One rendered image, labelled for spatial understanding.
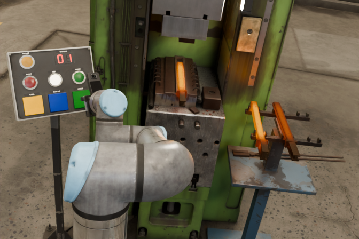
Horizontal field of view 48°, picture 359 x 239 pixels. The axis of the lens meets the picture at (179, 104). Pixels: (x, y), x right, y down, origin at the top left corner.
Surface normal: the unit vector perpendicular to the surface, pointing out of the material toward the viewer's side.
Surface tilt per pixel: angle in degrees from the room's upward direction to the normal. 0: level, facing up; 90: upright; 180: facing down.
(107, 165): 36
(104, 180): 66
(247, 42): 90
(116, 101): 55
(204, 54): 90
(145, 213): 90
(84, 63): 60
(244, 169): 0
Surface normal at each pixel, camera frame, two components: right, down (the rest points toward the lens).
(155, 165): 0.40, -0.37
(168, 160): 0.57, -0.46
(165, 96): 0.03, 0.51
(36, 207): 0.11, -0.85
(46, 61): 0.44, 0.01
